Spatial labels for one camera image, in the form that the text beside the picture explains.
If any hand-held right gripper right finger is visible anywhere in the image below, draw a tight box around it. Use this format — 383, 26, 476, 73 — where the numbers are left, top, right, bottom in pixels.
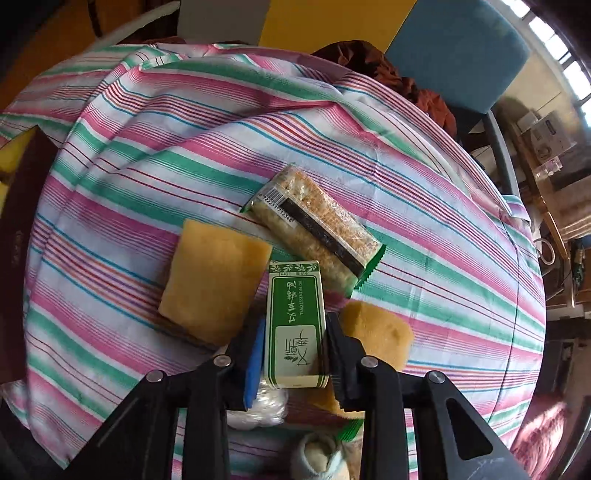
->
325, 311, 532, 480

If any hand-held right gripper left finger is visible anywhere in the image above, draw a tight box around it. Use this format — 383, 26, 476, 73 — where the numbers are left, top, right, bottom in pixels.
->
65, 314, 269, 480

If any white plastic bag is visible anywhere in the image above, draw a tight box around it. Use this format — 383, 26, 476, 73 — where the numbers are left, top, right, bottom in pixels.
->
226, 381, 289, 430

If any yellow sponge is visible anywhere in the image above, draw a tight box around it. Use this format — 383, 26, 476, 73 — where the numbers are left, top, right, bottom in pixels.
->
158, 219, 273, 347
314, 301, 415, 418

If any green and white carton box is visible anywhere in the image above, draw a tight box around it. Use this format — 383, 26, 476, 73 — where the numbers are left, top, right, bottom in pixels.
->
261, 260, 329, 391

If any dark box with yellow inside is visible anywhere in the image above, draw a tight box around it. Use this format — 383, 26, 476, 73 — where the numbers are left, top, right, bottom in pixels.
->
0, 127, 61, 384

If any red garment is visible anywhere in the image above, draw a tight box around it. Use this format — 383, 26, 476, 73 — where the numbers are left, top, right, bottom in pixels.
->
508, 401, 578, 472

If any striped pink green cloth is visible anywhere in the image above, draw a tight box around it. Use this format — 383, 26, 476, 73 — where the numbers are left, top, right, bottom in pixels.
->
0, 42, 548, 480

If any wooden desk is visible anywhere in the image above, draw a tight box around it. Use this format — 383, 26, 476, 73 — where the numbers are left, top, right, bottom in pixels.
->
505, 106, 591, 259

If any red-brown crumpled cloth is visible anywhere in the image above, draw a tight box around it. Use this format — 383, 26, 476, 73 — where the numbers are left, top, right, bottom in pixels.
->
314, 41, 458, 139

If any white carton on desk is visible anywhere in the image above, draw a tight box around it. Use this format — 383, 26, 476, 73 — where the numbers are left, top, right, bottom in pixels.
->
526, 113, 578, 162

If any grey yellow blue chair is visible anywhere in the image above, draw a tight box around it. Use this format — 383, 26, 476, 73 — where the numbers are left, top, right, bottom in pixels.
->
88, 0, 532, 195

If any window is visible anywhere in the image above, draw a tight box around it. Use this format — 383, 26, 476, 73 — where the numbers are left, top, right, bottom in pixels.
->
510, 0, 591, 107

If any white cable loop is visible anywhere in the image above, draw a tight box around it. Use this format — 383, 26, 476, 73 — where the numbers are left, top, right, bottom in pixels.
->
536, 237, 560, 266

